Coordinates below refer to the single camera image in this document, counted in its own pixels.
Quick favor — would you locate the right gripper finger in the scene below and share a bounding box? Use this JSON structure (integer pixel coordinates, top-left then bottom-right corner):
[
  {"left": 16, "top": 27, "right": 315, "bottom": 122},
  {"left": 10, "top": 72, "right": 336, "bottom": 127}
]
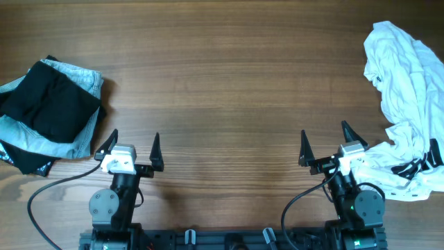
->
[
  {"left": 298, "top": 130, "right": 315, "bottom": 166},
  {"left": 341, "top": 120, "right": 369, "bottom": 149}
]

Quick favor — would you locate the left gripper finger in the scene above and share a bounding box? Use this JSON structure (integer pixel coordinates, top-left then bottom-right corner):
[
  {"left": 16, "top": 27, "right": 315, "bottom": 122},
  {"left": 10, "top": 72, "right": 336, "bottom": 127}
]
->
[
  {"left": 95, "top": 129, "right": 118, "bottom": 156},
  {"left": 149, "top": 133, "right": 164, "bottom": 172}
]

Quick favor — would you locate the white t-shirt with black print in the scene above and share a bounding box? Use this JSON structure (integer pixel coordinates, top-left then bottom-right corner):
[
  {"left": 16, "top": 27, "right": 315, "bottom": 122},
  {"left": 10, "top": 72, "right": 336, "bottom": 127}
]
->
[{"left": 351, "top": 21, "right": 443, "bottom": 201}]

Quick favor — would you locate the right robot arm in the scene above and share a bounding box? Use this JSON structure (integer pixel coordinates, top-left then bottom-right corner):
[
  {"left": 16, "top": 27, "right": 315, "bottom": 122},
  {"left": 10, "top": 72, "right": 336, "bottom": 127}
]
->
[{"left": 299, "top": 121, "right": 388, "bottom": 250}]

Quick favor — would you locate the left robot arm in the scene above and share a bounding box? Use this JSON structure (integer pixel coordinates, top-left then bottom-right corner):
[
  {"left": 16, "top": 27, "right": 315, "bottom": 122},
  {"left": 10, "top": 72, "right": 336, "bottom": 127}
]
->
[{"left": 78, "top": 130, "right": 164, "bottom": 250}]

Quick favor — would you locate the black patterned garment at bottom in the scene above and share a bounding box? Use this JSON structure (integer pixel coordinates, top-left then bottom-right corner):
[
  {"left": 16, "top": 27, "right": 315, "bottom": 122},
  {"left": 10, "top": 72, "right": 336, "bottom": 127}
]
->
[{"left": 0, "top": 54, "right": 108, "bottom": 177}]

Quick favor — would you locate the black folded garment on top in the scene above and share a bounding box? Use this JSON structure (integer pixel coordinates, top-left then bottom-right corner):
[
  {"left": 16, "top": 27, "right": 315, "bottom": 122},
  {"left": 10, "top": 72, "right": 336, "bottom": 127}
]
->
[{"left": 1, "top": 61, "right": 101, "bottom": 143}]

